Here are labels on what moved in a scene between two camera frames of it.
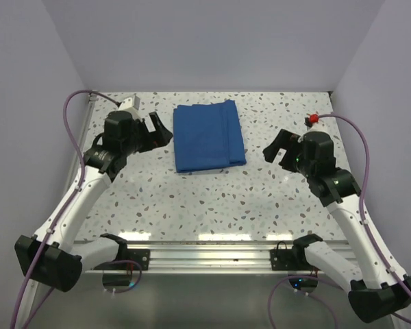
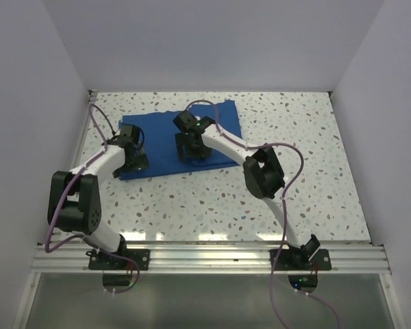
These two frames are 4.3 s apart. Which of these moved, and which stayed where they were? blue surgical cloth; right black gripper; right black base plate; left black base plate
Moved: blue surgical cloth; right black gripper
Stayed: left black base plate; right black base plate
